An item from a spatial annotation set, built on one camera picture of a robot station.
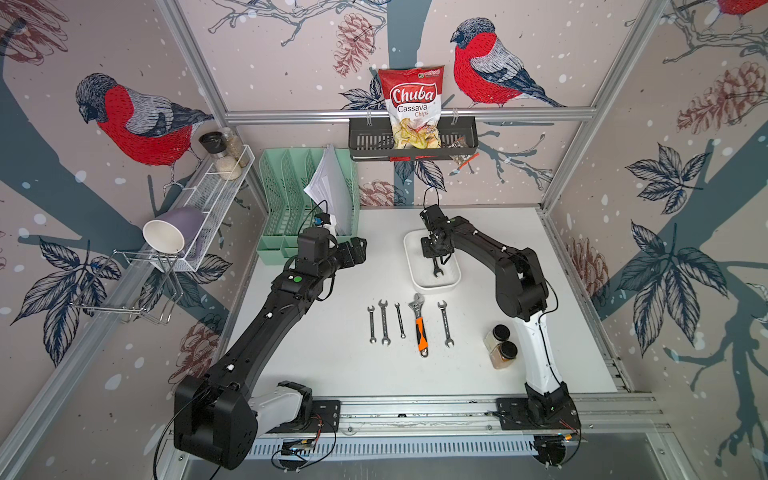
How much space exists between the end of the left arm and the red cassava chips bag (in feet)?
1.23

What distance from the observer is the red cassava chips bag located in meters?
0.81

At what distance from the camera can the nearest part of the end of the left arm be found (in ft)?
1.95
